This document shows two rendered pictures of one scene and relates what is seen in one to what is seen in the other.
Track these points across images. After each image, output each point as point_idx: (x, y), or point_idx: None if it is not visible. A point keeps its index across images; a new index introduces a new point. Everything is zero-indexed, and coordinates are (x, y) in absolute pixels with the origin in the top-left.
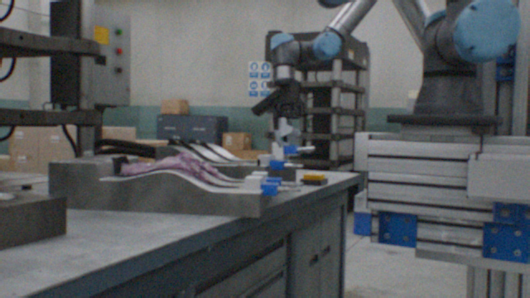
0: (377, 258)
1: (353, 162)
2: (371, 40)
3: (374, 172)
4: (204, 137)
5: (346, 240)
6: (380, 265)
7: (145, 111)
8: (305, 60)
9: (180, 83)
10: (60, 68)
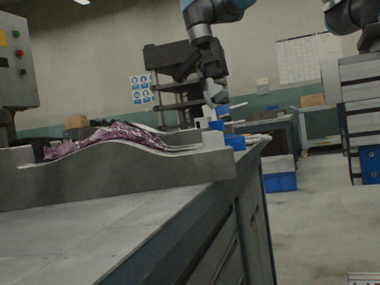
0: (270, 209)
1: None
2: (221, 46)
3: (352, 102)
4: None
5: None
6: (275, 214)
7: (52, 130)
8: (219, 16)
9: (77, 103)
10: None
